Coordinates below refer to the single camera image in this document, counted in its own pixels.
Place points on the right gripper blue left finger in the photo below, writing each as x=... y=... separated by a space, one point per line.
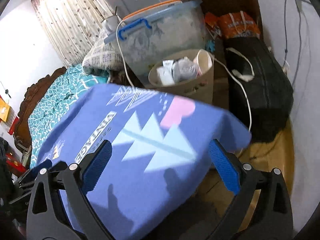
x=93 y=165

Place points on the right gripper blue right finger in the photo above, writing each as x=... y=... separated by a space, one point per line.
x=227 y=171

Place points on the pink white paper cup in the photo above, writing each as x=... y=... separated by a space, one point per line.
x=203 y=61

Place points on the beige plastic trash bin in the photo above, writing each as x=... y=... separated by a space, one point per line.
x=200 y=88

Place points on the blue printed tablecloth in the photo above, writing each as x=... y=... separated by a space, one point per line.
x=159 y=151

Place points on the carved wooden headboard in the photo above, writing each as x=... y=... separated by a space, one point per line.
x=33 y=95

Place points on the red gift box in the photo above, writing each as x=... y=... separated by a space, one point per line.
x=14 y=166

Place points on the teal patterned bed quilt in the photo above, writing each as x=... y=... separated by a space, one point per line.
x=57 y=100

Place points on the black bag on floor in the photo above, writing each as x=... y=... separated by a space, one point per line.
x=260 y=94

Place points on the beige patterned pillow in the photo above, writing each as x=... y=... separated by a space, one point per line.
x=102 y=58

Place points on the small light blue carton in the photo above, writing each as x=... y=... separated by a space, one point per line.
x=164 y=73

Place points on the clear storage box blue lid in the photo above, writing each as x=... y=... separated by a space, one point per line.
x=150 y=39

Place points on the orange plastic bag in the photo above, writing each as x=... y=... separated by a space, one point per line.
x=232 y=25

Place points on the floral striped curtain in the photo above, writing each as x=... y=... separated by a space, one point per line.
x=72 y=26

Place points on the red yellow wall calendar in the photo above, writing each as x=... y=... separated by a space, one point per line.
x=9 y=118

